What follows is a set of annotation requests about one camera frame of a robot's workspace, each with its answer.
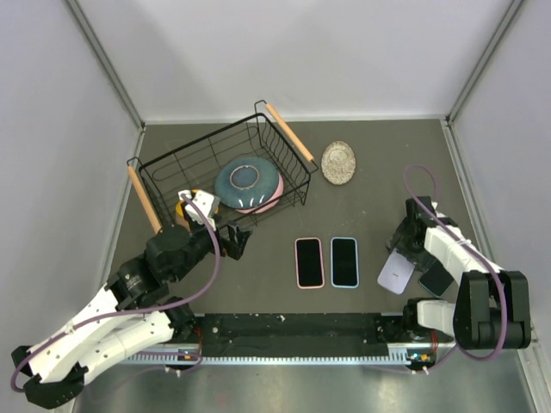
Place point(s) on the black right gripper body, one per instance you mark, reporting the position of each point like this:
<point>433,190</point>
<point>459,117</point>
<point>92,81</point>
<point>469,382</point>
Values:
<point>412,249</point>

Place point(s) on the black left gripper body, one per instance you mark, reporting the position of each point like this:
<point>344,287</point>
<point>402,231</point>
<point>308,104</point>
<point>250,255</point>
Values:
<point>227,245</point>

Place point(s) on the lilac phone case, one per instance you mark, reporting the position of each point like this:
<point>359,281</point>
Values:
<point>396,273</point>

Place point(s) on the teal edged black smartphone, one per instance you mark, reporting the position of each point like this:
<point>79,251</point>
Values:
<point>436,280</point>

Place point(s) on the dark green smartphone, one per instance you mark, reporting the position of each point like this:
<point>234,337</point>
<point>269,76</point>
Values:
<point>344,262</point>

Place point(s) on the pink phone case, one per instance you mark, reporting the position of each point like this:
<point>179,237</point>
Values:
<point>296,262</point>

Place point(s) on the light blue phone case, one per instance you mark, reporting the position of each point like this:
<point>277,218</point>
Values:
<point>332,262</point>

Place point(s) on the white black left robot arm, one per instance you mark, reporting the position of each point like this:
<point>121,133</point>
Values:
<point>131,312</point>

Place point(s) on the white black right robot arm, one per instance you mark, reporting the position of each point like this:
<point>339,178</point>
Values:
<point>491,310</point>

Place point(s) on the pink plate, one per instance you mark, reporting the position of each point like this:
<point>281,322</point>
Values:
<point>270,202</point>

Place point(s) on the blue glazed ceramic plate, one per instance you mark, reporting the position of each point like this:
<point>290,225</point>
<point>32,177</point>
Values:
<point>246,182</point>

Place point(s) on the yellow ribbed bowl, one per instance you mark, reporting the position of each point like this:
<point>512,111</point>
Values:
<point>208,203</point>

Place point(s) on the speckled oval dish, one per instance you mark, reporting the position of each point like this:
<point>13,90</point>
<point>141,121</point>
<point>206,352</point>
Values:
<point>338,163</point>

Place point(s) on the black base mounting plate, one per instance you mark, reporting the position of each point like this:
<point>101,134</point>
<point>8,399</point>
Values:
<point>306,335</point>

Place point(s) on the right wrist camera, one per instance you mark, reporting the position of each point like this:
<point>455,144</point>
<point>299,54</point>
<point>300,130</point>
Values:
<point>441,213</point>

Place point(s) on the aluminium slotted rail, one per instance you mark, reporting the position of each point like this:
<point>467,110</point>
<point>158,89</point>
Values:
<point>395,356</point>

